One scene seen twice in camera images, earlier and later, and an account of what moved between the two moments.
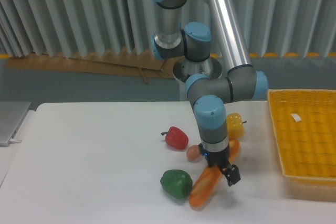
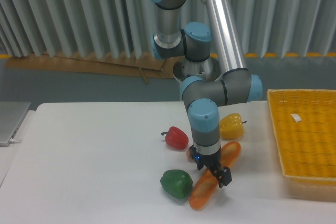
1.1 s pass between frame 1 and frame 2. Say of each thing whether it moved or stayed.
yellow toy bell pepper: stayed
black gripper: moved
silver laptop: stayed
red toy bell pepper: stayed
